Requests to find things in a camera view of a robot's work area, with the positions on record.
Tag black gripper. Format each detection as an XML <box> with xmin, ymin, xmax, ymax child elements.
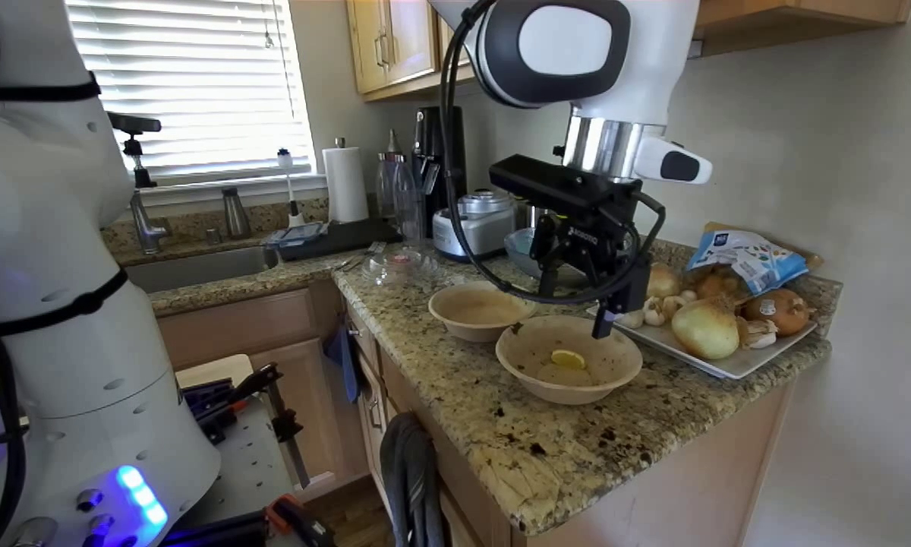
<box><xmin>529</xmin><ymin>202</ymin><xmax>653</xmax><ymax>341</ymax></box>

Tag beige bowl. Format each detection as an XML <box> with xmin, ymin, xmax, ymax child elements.
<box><xmin>424</xmin><ymin>279</ymin><xmax>536</xmax><ymax>347</ymax></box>
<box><xmin>491</xmin><ymin>314</ymin><xmax>648</xmax><ymax>407</ymax></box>

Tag green glass fruit bowl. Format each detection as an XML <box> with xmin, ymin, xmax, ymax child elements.
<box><xmin>501</xmin><ymin>222</ymin><xmax>592</xmax><ymax>289</ymax></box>

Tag yellow lemon slice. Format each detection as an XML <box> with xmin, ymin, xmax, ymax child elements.
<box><xmin>546</xmin><ymin>347</ymin><xmax>589</xmax><ymax>372</ymax></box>

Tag silver food processor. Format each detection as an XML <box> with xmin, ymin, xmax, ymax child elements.
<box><xmin>431</xmin><ymin>187</ymin><xmax>521</xmax><ymax>262</ymax></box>

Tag clear glass lid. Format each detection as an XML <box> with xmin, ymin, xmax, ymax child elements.
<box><xmin>358</xmin><ymin>240</ymin><xmax>448</xmax><ymax>294</ymax></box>

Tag blue white snack bag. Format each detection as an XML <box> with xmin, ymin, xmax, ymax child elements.
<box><xmin>682</xmin><ymin>222</ymin><xmax>816</xmax><ymax>298</ymax></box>

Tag clear glass cup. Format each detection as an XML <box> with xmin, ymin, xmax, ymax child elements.
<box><xmin>393</xmin><ymin>179</ymin><xmax>431</xmax><ymax>251</ymax></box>

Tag black soda maker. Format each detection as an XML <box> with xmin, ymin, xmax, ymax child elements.
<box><xmin>413</xmin><ymin>103</ymin><xmax>471</xmax><ymax>237</ymax></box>

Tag large clear glass bottle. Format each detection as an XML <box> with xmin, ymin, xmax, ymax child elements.
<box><xmin>378</xmin><ymin>139</ymin><xmax>408</xmax><ymax>226</ymax></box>

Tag blue hanging towel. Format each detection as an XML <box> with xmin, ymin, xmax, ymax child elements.
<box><xmin>320</xmin><ymin>322</ymin><xmax>372</xmax><ymax>407</ymax></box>

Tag white paper towel roll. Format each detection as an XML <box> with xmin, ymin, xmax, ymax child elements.
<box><xmin>320</xmin><ymin>137</ymin><xmax>374</xmax><ymax>226</ymax></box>

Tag wooden base cabinet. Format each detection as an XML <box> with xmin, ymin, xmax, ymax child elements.
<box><xmin>155</xmin><ymin>271</ymin><xmax>796</xmax><ymax>547</ymax></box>

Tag white dish brush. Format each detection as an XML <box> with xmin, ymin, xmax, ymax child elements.
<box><xmin>273</xmin><ymin>144</ymin><xmax>306</xmax><ymax>229</ymax></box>

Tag light wood cabinet door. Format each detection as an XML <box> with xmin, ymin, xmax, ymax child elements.
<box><xmin>387</xmin><ymin>0</ymin><xmax>443</xmax><ymax>92</ymax></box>
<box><xmin>342</xmin><ymin>0</ymin><xmax>393</xmax><ymax>99</ymax></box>

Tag black bar clamp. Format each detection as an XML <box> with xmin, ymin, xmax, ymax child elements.
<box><xmin>183</xmin><ymin>362</ymin><xmax>312</xmax><ymax>492</ymax></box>

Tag steel sink tap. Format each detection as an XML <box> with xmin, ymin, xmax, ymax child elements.
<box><xmin>219</xmin><ymin>182</ymin><xmax>258</xmax><ymax>242</ymax></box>

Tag red black hand tool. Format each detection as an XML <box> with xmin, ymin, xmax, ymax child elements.
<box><xmin>262</xmin><ymin>494</ymin><xmax>340</xmax><ymax>547</ymax></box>

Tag steel kitchen sink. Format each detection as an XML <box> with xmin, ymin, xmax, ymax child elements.
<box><xmin>120</xmin><ymin>240</ymin><xmax>283</xmax><ymax>298</ymax></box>

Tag white window blinds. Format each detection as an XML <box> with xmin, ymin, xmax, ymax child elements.
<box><xmin>65</xmin><ymin>0</ymin><xmax>320</xmax><ymax>190</ymax></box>

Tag steel kitchen faucet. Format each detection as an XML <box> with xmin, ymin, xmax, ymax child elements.
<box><xmin>124</xmin><ymin>184</ymin><xmax>174</xmax><ymax>255</ymax></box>

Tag white robot body left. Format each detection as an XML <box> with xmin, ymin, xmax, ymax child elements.
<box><xmin>0</xmin><ymin>0</ymin><xmax>134</xmax><ymax>547</ymax></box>

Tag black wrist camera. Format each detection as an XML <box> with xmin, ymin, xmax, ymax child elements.
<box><xmin>485</xmin><ymin>151</ymin><xmax>645</xmax><ymax>222</ymax></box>

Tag black cable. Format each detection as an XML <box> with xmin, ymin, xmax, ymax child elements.
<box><xmin>434</xmin><ymin>0</ymin><xmax>670</xmax><ymax>307</ymax></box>

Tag black tripod mount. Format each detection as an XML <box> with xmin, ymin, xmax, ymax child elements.
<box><xmin>108</xmin><ymin>108</ymin><xmax>168</xmax><ymax>190</ymax></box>

